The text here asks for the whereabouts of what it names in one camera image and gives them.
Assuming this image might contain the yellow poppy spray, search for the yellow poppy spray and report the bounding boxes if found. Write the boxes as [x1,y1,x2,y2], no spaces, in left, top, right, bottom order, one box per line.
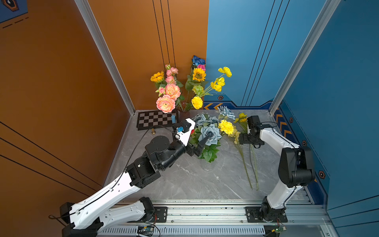
[234,113,259,191]

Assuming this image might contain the yellow rose spray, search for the yellow rose spray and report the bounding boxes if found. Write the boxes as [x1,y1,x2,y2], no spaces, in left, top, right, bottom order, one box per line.
[231,128,253,189]

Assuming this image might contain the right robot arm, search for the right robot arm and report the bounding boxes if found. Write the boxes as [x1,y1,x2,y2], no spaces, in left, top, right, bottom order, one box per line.
[239,116,315,222]

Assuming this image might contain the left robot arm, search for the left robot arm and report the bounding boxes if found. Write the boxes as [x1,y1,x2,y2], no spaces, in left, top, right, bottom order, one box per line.
[60,132,210,237]

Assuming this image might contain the background bouquet in dark vase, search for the background bouquet in dark vase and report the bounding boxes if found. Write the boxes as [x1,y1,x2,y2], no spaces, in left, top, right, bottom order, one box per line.
[150,56,233,114]

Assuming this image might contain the grey blue roses bunch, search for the grey blue roses bunch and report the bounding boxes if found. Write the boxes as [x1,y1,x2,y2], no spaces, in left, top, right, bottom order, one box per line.
[189,106,236,163]

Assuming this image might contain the checkered chessboard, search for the checkered chessboard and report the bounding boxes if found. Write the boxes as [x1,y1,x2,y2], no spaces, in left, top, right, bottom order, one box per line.
[136,109,179,130]

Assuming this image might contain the left circuit board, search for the left circuit board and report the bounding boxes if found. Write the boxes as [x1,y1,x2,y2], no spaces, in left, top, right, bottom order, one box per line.
[137,225,155,237]

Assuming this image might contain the circuit board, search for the circuit board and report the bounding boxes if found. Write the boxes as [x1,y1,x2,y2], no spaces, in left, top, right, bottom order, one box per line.
[137,225,155,237]
[265,226,287,237]

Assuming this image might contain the right circuit board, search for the right circuit board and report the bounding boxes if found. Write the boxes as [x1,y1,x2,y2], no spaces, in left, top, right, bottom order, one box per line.
[265,226,287,237]

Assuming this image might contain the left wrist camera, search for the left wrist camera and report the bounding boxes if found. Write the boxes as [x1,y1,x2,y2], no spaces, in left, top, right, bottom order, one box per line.
[173,118,195,147]

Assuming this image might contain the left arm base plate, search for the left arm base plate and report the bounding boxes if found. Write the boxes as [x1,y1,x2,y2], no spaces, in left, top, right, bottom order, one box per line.
[129,206,168,223]

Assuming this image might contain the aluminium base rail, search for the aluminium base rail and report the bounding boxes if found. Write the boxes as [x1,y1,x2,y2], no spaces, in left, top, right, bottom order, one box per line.
[98,200,338,237]

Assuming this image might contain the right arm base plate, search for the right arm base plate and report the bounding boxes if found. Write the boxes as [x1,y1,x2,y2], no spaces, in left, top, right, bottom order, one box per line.
[245,206,288,223]

